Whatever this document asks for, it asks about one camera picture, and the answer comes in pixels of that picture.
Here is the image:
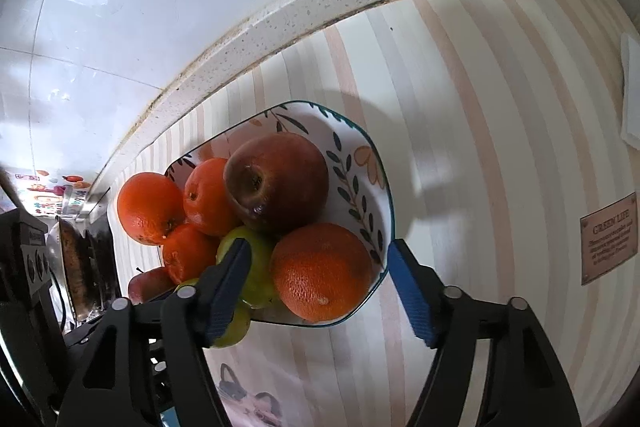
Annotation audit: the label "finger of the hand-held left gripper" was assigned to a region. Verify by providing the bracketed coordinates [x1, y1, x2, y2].
[131, 337, 176, 413]

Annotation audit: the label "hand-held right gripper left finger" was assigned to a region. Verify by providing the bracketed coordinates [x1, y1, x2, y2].
[55, 237, 253, 427]

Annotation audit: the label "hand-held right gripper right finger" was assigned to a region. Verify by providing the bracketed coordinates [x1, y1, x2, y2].
[387, 238, 583, 427]

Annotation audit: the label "green apple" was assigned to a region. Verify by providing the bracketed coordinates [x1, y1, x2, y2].
[177, 277, 252, 349]
[216, 227, 278, 309]

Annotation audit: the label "small dark orange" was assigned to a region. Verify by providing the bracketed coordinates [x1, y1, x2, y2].
[161, 223, 221, 285]

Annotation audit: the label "dark red apple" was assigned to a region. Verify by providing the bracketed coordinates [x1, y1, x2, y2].
[128, 266, 176, 306]

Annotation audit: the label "large orange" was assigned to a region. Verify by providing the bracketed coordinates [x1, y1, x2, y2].
[270, 223, 375, 324]

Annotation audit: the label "floral oval ceramic plate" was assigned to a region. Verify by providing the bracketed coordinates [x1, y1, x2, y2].
[162, 101, 396, 327]

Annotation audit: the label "brown apple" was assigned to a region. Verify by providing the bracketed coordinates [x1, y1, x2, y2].
[223, 133, 330, 235]

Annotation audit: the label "steel wok lid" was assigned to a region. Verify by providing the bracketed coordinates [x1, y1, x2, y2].
[46, 222, 64, 299]

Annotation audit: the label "steel wok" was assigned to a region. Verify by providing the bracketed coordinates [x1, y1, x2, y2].
[57, 217, 113, 323]

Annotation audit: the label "black glass cooktop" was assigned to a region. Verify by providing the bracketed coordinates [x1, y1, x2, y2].
[87, 202, 123, 308]

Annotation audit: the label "striped cat print tablecloth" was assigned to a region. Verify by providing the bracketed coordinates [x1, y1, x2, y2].
[107, 0, 640, 427]

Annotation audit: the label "colourful wall stickers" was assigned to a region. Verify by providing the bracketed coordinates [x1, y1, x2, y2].
[15, 172, 93, 215]

